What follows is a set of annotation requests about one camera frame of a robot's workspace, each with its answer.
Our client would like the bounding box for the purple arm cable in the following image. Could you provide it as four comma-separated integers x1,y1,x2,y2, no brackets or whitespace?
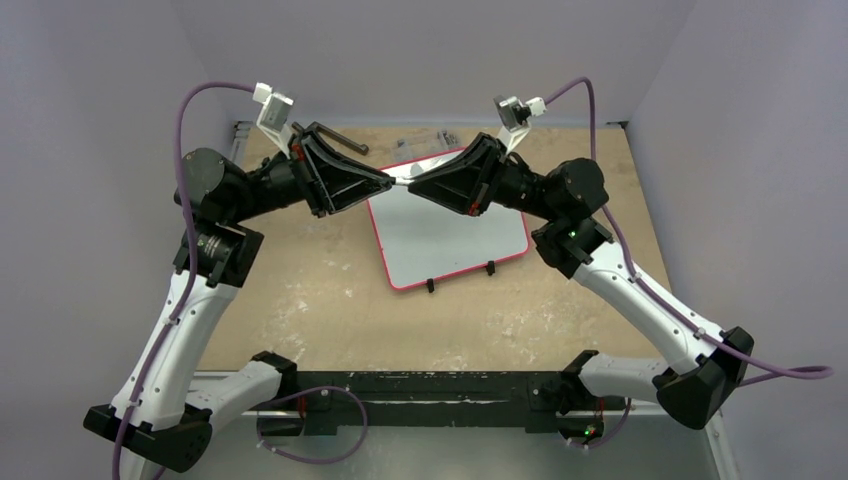
544,76,835,389
111,81,256,480

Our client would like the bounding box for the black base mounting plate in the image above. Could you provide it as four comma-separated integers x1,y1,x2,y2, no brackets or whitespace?
256,371,625,437

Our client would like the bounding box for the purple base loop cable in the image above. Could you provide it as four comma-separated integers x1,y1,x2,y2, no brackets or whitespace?
254,387,369,466

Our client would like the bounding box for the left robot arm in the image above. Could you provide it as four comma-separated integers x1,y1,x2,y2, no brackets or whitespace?
84,129,395,479

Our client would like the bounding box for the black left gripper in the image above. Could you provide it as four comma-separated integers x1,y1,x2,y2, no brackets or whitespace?
229,126,390,223

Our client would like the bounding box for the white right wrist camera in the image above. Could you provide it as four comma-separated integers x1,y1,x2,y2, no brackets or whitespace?
493,96,547,155

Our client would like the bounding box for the clear plastic box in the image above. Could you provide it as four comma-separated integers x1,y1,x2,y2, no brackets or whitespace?
392,129,461,163

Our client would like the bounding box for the black metal crank handle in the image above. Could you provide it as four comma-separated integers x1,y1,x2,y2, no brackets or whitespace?
309,122,370,156

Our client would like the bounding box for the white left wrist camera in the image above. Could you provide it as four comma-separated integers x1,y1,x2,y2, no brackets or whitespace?
252,83,295,156

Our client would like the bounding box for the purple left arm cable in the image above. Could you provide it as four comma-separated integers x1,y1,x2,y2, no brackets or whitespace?
111,81,256,480

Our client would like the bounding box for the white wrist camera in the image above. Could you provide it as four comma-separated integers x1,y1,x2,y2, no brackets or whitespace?
252,83,295,156
493,96,547,155

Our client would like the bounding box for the red framed whiteboard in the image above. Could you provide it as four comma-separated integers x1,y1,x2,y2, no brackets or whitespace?
366,187,530,291

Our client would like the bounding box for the aluminium frame rail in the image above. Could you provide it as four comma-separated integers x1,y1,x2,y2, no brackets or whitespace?
198,120,254,372

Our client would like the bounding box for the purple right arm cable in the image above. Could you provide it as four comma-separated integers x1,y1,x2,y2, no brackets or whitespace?
544,76,835,389

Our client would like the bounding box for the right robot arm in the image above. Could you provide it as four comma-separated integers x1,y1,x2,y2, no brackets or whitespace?
407,134,754,429

